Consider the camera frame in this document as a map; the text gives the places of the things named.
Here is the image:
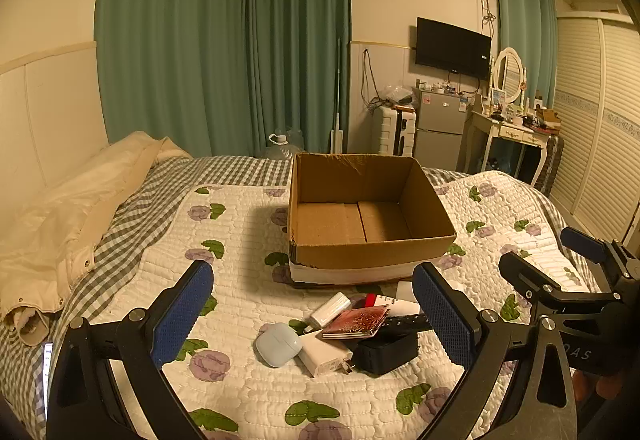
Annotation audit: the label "cream padded jacket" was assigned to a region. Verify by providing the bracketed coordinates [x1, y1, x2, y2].
[0, 131, 193, 346]

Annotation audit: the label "silver small fridge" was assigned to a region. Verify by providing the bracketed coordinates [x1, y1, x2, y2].
[412, 87, 473, 173]

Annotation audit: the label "green corner curtain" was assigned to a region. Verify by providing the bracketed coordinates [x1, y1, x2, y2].
[245, 0, 351, 158]

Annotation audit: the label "white louvred wardrobe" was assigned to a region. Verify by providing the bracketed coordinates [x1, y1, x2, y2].
[547, 12, 640, 245]

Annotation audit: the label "person's right hand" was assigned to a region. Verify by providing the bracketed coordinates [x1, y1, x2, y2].
[572, 367, 627, 405]

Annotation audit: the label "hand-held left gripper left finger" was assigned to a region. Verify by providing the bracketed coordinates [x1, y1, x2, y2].
[46, 260, 215, 440]

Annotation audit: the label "white tube with red cap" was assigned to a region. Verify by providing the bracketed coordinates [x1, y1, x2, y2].
[364, 292, 422, 317]

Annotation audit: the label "white power bank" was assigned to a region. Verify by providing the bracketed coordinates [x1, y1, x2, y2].
[309, 291, 352, 328]

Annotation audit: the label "hanging black cables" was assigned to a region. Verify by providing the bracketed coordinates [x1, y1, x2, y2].
[361, 47, 383, 113]

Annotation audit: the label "clear water jug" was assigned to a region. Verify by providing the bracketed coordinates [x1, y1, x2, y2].
[262, 130, 306, 159]

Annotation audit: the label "white floral quilt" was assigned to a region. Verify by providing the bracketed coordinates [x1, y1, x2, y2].
[95, 170, 601, 440]

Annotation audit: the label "clear plastic bag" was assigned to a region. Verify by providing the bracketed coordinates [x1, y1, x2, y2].
[380, 84, 416, 108]

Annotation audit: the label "oval vanity mirror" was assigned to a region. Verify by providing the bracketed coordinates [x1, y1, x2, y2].
[492, 47, 528, 105]

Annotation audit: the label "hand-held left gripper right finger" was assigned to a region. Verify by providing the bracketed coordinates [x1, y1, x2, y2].
[412, 262, 583, 440]

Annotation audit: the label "white vanity table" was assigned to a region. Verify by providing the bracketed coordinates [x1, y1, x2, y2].
[457, 110, 563, 193]

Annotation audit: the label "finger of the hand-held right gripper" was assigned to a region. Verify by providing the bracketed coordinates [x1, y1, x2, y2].
[499, 252, 615, 321]
[560, 227, 640, 281]

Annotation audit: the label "dark checkered suitcase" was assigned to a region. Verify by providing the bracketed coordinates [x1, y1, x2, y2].
[545, 132, 566, 198]

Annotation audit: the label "black wall television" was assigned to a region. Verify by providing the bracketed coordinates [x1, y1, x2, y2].
[416, 17, 492, 81]

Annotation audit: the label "white padded headboard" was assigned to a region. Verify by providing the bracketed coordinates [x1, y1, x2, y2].
[0, 41, 110, 221]

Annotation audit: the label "white charger plug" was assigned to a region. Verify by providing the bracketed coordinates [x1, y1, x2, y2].
[298, 330, 355, 378]

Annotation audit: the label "wide green curtain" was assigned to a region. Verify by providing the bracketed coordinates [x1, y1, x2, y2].
[95, 0, 251, 158]

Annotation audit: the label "cardboard box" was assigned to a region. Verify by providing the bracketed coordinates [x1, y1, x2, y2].
[287, 152, 457, 285]

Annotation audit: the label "narrow green curtain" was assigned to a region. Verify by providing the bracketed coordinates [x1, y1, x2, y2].
[492, 0, 558, 111]

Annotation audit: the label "light blue earbuds case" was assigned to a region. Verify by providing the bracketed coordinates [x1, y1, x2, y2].
[255, 323, 304, 368]

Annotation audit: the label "white flat mop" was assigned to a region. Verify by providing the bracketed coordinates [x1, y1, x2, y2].
[328, 38, 346, 155]

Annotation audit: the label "red patterned wallet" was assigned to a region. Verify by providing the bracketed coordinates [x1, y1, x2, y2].
[321, 307, 391, 340]

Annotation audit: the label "black remote control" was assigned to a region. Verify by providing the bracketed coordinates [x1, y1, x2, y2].
[380, 313, 431, 336]

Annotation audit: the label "black rectangular case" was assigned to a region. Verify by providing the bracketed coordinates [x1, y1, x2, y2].
[350, 332, 420, 376]

